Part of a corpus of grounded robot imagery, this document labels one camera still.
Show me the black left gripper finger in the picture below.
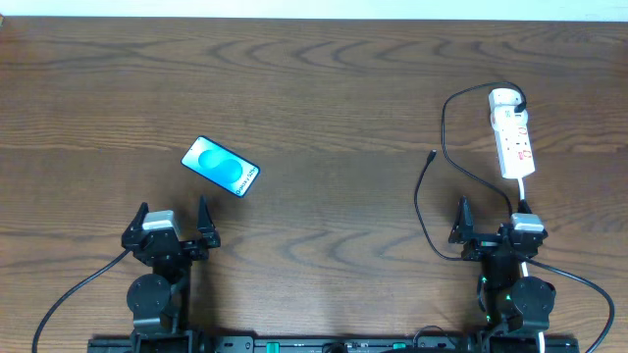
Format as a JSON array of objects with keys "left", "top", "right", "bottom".
[
  {"left": 196, "top": 195, "right": 216, "bottom": 236},
  {"left": 125, "top": 202, "right": 148, "bottom": 236}
]

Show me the blue Galaxy smartphone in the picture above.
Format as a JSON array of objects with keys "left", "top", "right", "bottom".
[{"left": 181, "top": 135, "right": 260, "bottom": 198}]

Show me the black USB charging cable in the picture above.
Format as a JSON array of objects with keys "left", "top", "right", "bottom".
[{"left": 413, "top": 80, "right": 529, "bottom": 262}]

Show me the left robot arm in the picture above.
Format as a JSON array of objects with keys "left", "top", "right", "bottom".
[{"left": 121, "top": 196, "right": 221, "bottom": 352}]

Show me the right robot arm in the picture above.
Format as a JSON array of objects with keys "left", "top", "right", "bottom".
[{"left": 448, "top": 197, "right": 555, "bottom": 352}]

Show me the white USB charger plug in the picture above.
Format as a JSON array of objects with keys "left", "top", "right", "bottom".
[{"left": 489, "top": 88, "right": 523, "bottom": 111}]

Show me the white power strip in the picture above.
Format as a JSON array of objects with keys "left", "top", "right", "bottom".
[{"left": 491, "top": 105, "right": 536, "bottom": 179}]

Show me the black left camera cable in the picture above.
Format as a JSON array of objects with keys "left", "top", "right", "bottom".
[{"left": 30, "top": 248, "right": 132, "bottom": 353}]

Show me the black camera cable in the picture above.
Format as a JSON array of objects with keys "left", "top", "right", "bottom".
[
  {"left": 30, "top": 248, "right": 132, "bottom": 353},
  {"left": 524, "top": 257, "right": 616, "bottom": 353}
]

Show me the black right camera cable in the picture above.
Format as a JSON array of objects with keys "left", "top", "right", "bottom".
[{"left": 524, "top": 257, "right": 616, "bottom": 353}]

